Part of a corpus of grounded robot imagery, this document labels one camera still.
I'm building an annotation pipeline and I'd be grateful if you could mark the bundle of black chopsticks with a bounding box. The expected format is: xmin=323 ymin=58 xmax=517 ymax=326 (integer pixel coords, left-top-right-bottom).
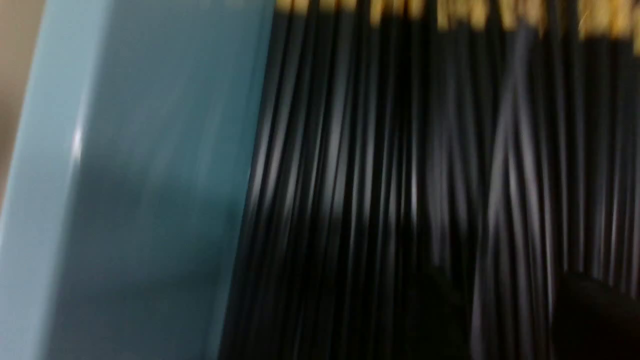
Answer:
xmin=217 ymin=0 xmax=640 ymax=360

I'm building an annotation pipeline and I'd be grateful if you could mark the blue plastic chopstick bin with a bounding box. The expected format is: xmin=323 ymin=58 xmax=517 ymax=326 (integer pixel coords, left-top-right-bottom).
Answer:
xmin=0 ymin=0 xmax=275 ymax=360

